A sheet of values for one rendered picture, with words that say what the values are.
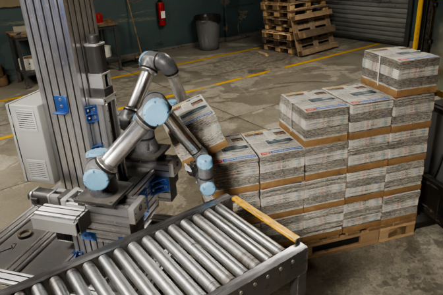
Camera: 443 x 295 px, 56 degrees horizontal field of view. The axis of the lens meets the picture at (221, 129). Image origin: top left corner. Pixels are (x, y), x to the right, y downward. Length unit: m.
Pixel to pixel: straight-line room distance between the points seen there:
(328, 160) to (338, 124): 0.24
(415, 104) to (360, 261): 1.08
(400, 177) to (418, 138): 0.28
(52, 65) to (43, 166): 0.59
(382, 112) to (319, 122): 0.42
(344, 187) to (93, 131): 1.57
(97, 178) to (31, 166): 0.67
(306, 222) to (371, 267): 0.52
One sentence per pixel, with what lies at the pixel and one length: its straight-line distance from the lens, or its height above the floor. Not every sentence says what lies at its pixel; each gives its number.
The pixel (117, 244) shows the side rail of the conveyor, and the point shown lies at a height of 0.80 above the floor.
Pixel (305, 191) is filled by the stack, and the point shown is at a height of 0.54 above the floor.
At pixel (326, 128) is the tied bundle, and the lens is 2.53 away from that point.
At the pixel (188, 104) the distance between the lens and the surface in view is 2.54.
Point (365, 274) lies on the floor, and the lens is 2.93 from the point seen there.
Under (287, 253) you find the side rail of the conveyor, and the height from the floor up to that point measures 0.80.
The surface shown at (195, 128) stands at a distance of 2.29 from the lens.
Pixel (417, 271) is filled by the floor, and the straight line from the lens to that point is 3.04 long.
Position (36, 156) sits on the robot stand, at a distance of 2.51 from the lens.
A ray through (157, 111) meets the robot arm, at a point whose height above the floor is 1.28.
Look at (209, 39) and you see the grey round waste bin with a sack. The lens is 9.37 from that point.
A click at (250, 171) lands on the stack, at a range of 2.43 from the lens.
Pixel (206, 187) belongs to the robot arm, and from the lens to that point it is 2.05.
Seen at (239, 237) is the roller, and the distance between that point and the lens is 1.82.
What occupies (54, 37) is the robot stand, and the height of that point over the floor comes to 1.58.
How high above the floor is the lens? 1.89
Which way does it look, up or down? 22 degrees down
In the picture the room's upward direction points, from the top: 3 degrees counter-clockwise
